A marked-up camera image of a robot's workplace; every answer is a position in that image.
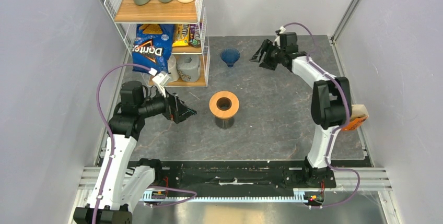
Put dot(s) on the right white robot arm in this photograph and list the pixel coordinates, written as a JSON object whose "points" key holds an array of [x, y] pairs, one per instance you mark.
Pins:
{"points": [[330, 102]]}

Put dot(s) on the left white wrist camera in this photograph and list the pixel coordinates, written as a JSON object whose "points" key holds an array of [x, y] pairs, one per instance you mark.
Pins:
{"points": [[160, 79]]}

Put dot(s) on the dark brown candy bag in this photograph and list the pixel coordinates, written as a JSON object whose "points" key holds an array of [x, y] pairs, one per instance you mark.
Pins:
{"points": [[194, 35]]}

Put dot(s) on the white toilet paper roll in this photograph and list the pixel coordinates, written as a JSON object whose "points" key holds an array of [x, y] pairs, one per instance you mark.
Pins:
{"points": [[172, 69]]}

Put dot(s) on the yellow M&M candy bag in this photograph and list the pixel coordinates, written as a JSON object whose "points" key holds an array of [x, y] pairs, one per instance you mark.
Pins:
{"points": [[181, 35]]}

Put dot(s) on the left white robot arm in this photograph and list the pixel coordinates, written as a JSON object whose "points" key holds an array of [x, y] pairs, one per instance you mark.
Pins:
{"points": [[112, 200]]}

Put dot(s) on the white wire shelf rack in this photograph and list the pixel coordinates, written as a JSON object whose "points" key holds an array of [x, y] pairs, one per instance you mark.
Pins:
{"points": [[125, 12]]}

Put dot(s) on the white slotted cable duct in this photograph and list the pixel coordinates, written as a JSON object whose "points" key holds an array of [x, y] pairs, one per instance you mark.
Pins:
{"points": [[150, 196]]}

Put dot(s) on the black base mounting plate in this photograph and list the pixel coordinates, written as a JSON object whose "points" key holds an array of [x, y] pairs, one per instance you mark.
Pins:
{"points": [[240, 178]]}

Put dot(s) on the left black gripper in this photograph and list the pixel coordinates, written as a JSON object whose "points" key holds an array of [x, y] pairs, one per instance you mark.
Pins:
{"points": [[175, 109]]}

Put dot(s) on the grey toilet paper roll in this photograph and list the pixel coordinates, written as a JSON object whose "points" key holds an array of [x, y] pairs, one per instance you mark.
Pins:
{"points": [[188, 67]]}

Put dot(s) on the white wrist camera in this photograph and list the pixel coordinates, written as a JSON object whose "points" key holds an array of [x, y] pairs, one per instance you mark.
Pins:
{"points": [[278, 32], [160, 79]]}

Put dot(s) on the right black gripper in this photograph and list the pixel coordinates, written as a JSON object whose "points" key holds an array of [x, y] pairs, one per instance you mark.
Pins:
{"points": [[267, 46]]}

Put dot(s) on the glass coffee carafe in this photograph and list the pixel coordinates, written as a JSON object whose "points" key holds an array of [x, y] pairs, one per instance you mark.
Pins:
{"points": [[224, 123]]}

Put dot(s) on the blue Doritos chip bag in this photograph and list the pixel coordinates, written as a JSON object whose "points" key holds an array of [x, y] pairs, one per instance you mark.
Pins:
{"points": [[152, 45]]}

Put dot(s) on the brown paper coffee filter pack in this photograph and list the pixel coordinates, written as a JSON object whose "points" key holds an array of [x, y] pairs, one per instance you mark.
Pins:
{"points": [[358, 117]]}

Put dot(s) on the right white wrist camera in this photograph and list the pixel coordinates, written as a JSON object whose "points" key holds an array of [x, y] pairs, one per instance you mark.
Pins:
{"points": [[278, 32]]}

